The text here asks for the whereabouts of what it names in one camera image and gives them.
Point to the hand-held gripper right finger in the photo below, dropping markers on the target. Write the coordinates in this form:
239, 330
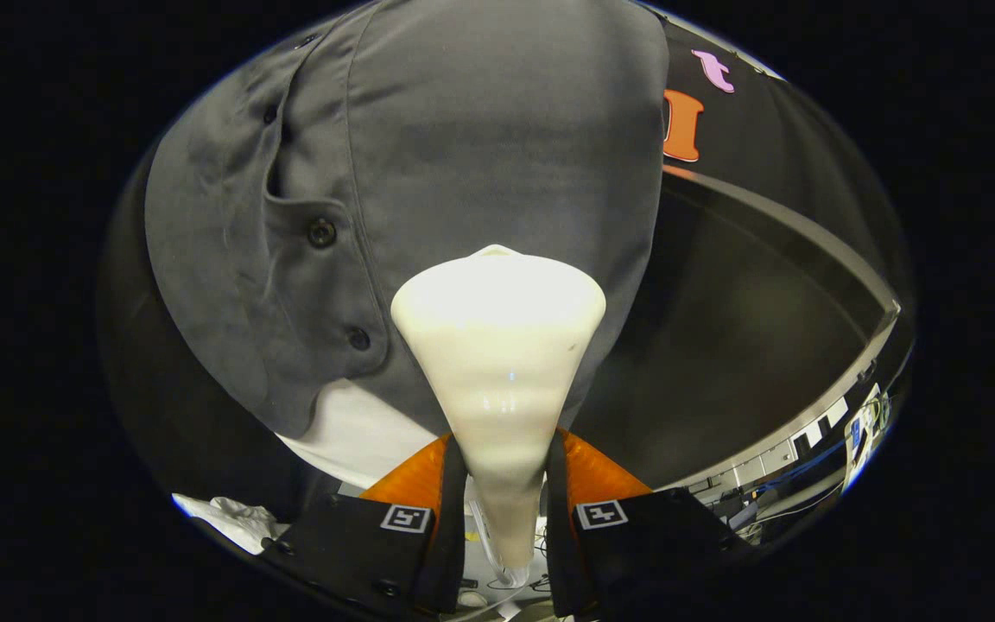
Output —
560, 553

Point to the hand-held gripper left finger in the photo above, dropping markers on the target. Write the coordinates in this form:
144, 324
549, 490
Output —
454, 553

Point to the white garment steamer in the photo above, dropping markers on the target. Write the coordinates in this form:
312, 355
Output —
497, 363

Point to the grey button shirt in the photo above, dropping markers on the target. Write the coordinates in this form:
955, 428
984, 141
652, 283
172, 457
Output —
480, 130

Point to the white mannequin torso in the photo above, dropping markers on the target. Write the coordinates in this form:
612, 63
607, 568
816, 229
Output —
359, 432

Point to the white crumpled cloth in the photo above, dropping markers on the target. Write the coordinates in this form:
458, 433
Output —
234, 518

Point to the grey cabinet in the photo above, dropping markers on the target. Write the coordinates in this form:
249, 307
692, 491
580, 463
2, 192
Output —
765, 345

